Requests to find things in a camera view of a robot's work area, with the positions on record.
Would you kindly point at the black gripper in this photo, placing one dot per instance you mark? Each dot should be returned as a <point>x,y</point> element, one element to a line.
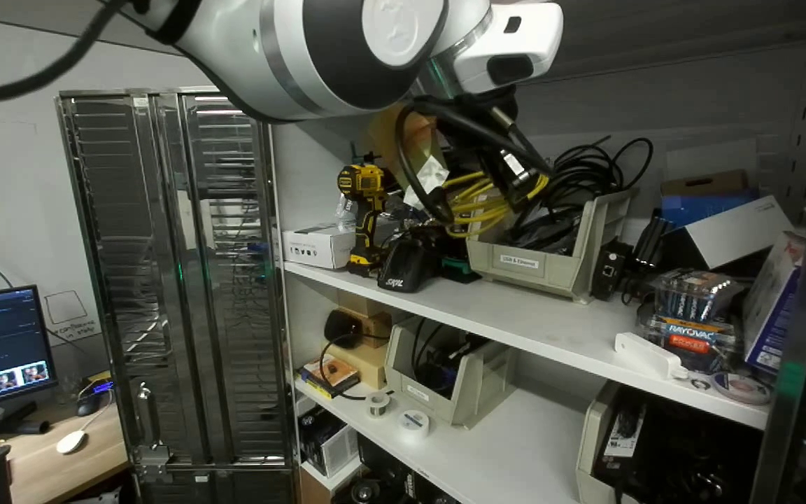
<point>506,141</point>

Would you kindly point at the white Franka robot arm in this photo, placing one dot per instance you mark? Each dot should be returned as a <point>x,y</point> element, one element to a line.
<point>328,45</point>

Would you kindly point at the grey tray bin with label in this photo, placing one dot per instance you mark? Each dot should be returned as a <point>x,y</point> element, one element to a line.
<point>552,267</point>

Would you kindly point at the black battery charger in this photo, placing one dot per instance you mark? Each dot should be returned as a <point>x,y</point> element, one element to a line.
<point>410,263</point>

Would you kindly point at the white shelf unit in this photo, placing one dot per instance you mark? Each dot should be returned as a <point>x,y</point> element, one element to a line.
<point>534,326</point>

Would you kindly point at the black electronic device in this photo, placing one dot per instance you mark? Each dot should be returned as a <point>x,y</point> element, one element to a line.
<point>612,270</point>

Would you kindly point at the white printed carton box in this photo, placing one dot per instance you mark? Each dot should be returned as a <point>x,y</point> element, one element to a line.
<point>317,246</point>

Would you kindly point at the grey storage bin dark contents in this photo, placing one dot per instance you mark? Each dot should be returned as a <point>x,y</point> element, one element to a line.
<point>478,382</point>

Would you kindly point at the black round device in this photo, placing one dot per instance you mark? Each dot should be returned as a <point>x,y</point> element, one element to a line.
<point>343,327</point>

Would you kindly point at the tan cardboard box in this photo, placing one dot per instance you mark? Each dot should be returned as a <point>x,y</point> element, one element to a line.
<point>377,358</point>

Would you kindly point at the blue flat box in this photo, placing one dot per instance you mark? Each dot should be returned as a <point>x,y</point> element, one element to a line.
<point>700,207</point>

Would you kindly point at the small white flat block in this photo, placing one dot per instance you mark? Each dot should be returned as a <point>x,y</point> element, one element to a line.
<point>650,354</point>

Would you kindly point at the small grey tape roll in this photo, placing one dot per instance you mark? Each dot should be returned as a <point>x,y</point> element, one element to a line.
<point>378,404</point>

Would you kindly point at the small white tape roll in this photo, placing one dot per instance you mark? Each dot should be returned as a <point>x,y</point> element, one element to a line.
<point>416,421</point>

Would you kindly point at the orange printed flat pack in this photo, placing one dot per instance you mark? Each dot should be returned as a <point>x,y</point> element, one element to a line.
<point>328,378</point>

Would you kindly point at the battery multipack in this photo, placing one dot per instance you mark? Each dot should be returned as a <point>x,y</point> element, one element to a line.
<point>692,316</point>

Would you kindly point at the white flat envelope box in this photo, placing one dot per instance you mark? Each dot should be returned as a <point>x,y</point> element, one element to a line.
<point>741,231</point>

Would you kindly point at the white storage bin black contents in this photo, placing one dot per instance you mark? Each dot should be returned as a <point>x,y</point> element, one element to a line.
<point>599,437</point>

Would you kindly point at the white blue printed box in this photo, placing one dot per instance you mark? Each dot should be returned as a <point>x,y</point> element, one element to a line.
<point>774,309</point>

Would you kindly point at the shiny metal rack cart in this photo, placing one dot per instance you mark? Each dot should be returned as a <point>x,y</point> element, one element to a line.
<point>181,281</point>

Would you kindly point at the clear tape roll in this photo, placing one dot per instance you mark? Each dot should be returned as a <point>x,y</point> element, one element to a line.
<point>742,388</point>

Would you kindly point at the white computer mouse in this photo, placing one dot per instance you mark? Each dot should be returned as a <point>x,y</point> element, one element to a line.
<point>70,439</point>

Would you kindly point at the wooden desk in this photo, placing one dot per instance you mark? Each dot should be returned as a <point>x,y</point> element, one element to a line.
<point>56,466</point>

